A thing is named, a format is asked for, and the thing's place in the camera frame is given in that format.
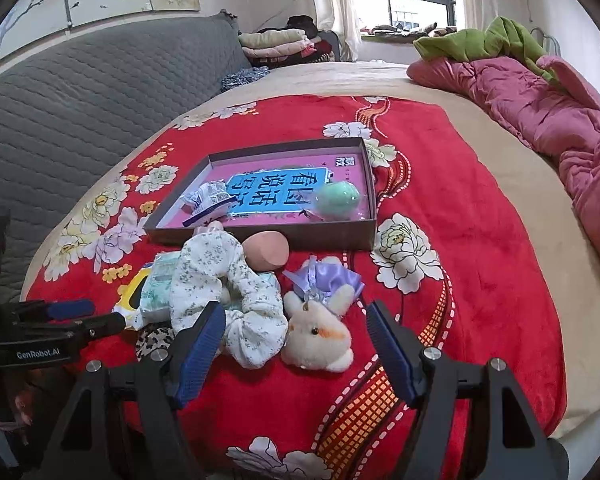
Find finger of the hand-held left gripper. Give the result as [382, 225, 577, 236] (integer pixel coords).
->
[55, 312, 127, 346]
[10, 299, 97, 322]

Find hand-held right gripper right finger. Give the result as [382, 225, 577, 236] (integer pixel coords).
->
[365, 301, 571, 480]

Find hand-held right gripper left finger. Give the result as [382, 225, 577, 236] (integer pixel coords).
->
[25, 301, 227, 480]

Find yellow white toy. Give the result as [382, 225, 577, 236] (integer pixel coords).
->
[112, 267, 153, 316]

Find leopard print scrunchie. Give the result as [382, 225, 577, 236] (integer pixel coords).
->
[136, 324, 178, 361]

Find green tissue packet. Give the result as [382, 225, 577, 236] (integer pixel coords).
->
[132, 251, 281, 331]

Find beige plush rabbit toy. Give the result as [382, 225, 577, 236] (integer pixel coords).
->
[280, 256, 356, 373]

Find white floral scrunchie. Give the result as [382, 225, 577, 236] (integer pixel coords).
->
[169, 222, 288, 370]

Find framed colourful picture tray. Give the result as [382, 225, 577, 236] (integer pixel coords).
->
[143, 137, 378, 252]

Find person's left hand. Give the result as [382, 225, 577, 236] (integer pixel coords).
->
[0, 367, 36, 433]

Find red floral blanket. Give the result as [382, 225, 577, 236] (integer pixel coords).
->
[25, 94, 568, 480]

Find peach makeup sponge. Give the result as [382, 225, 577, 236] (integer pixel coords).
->
[242, 231, 291, 275]

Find white blue tissue packet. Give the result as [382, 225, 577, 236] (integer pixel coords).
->
[181, 181, 238, 228]

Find mint green sponge ball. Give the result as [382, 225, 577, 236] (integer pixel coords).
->
[314, 181, 363, 221]

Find grey quilted headboard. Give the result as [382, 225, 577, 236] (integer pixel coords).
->
[0, 14, 253, 306]

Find blue patterned cloth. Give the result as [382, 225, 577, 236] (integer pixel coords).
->
[221, 66, 271, 93]

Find pink quilt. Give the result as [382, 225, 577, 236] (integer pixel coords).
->
[406, 55, 600, 277]

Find clothes on window sill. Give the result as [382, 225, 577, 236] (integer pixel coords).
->
[360, 22, 458, 41]

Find stack of folded clothes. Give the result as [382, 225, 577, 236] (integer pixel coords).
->
[237, 15, 341, 67]

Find green blanket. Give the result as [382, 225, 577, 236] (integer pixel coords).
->
[412, 16, 563, 83]

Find metal frame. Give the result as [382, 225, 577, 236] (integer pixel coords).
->
[530, 27, 563, 58]

